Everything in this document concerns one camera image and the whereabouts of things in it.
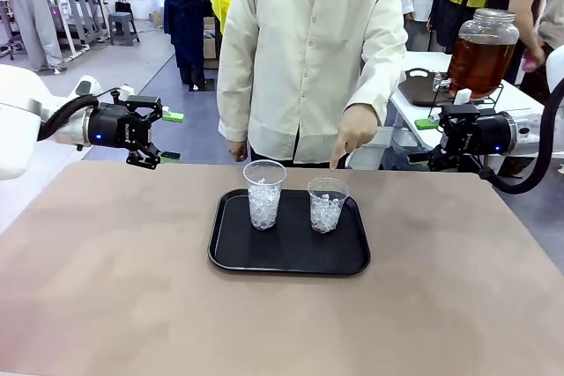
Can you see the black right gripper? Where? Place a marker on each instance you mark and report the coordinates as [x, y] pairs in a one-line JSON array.
[[484, 134]]

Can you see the cream sleeved left forearm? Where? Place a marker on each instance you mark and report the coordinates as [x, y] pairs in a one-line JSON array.
[[379, 81]]

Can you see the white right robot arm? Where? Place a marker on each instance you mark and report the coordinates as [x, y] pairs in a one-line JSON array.
[[526, 134]]

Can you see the grey plastic stool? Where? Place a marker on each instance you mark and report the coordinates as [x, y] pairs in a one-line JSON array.
[[124, 28]]

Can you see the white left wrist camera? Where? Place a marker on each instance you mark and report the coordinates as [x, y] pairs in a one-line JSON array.
[[125, 91]]

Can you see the black bag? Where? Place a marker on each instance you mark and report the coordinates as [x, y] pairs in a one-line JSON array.
[[123, 7]]

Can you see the person in cream shirt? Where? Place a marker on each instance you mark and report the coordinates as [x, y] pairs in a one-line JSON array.
[[304, 41]]

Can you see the glass tea dispenser jar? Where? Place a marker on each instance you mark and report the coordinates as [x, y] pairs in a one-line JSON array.
[[482, 59]]

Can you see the cream sleeved right forearm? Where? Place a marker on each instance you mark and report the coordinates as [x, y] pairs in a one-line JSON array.
[[232, 98]]

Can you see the white side table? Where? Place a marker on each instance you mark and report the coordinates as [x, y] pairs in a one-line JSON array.
[[414, 105]]

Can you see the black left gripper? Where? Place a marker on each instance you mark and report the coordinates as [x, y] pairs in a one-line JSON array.
[[112, 127]]

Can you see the person in grey trousers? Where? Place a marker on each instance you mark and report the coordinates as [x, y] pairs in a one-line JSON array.
[[33, 24]]

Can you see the short clear plastic cup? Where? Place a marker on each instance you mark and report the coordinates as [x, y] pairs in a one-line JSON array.
[[327, 213]]

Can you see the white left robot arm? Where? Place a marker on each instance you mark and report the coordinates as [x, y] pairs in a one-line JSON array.
[[17, 120]]

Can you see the person in white shirt dark trousers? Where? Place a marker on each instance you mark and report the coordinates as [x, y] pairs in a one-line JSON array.
[[185, 19]]

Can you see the person's left hand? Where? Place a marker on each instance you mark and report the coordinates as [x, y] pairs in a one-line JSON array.
[[359, 127]]

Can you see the white background desk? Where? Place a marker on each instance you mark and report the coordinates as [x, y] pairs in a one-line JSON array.
[[77, 6]]

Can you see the tall clear iced cup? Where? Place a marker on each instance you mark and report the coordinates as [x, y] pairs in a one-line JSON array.
[[264, 204]]

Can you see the black plastic serving tray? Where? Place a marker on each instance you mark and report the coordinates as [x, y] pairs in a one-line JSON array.
[[291, 248]]

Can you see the cardboard box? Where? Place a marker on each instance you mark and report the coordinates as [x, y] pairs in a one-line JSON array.
[[210, 39]]

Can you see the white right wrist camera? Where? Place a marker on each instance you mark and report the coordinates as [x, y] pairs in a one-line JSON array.
[[462, 97]]

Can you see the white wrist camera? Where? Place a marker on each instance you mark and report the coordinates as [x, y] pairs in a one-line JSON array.
[[462, 97], [125, 91]]

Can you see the dark brown serving tray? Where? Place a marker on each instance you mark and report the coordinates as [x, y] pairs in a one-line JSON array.
[[423, 90]]

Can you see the person's right hand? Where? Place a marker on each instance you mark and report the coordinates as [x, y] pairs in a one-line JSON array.
[[237, 150]]

